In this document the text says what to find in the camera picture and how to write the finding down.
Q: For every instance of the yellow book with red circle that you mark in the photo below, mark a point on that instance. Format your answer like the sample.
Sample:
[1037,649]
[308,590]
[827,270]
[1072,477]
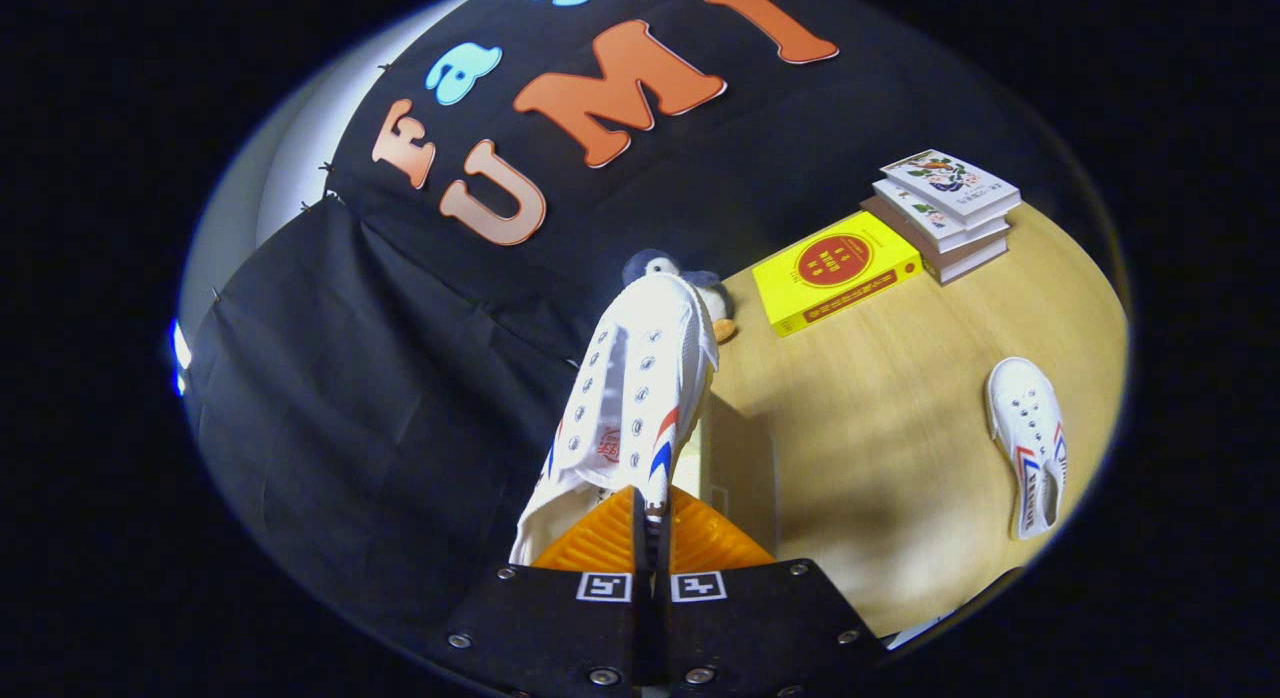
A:
[830,268]

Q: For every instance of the penguin plush toy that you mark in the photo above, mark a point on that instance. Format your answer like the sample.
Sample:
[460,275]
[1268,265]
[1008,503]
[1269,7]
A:
[715,298]

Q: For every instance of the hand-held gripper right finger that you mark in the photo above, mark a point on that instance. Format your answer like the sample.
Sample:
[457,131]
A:
[760,628]

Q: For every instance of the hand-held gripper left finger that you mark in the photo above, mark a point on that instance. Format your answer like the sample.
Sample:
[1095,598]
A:
[560,628]

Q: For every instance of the white canvas shoe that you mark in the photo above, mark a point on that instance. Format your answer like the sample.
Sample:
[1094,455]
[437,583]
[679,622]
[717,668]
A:
[640,378]
[1025,408]

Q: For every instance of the brown cover book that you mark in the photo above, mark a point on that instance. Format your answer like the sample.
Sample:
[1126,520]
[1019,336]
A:
[965,263]

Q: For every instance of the brown fabric storage box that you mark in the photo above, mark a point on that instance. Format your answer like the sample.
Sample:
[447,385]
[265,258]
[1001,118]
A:
[745,468]

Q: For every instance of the black backdrop cloth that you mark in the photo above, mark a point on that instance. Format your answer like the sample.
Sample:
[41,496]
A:
[350,398]

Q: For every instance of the white illustrated cover book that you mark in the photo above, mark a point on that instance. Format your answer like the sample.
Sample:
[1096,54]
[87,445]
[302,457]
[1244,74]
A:
[905,203]
[950,183]

